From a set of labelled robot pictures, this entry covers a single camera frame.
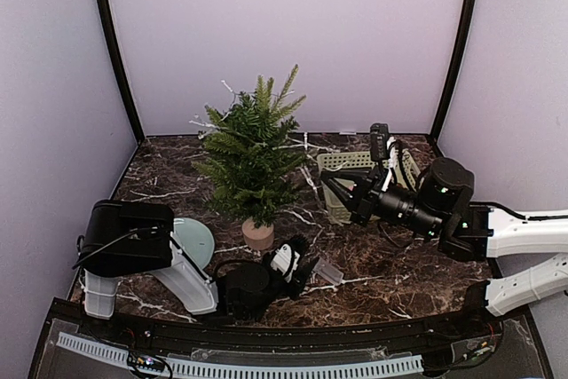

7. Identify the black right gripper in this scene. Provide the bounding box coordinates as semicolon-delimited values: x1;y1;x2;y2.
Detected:
320;166;444;240

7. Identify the clear battery box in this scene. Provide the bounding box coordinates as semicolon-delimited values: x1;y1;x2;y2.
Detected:
313;257;343;286

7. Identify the clear fairy light string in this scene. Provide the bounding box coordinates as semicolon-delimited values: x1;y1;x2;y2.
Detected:
189;79;356;260

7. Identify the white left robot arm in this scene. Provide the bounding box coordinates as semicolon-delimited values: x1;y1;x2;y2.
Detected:
74;200;318;340

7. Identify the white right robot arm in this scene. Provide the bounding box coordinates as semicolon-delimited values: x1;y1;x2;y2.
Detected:
320;157;567;338

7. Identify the pink tree pot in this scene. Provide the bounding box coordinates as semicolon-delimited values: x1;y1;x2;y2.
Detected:
241;218;274;250

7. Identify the small green christmas tree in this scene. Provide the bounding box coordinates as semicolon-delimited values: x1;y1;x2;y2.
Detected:
193;66;307;227

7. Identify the green perforated plastic basket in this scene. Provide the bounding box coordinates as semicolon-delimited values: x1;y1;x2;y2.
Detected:
316;150;422;225

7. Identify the teal flower plate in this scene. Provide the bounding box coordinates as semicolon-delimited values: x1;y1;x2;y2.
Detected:
174;217;215;269

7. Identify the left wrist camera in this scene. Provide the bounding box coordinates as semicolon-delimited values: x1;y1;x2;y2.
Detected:
270;234;308;283

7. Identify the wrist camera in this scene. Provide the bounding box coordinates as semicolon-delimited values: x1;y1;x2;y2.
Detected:
270;234;308;283
370;123;398;186

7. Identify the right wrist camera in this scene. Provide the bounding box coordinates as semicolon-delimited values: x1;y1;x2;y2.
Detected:
370;123;398;186

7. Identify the black front rail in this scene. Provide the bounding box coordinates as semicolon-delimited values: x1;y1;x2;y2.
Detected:
46;298;504;354

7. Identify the black right corner post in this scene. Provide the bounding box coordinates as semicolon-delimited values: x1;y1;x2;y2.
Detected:
429;0;476;144

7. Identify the black corner post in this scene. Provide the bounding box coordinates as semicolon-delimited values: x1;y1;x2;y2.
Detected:
429;0;476;144
96;0;146;145

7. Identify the white slotted cable duct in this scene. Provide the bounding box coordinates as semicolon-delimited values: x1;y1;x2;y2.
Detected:
56;332;424;378

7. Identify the black left corner post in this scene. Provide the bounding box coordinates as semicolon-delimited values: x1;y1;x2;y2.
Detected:
96;0;146;145

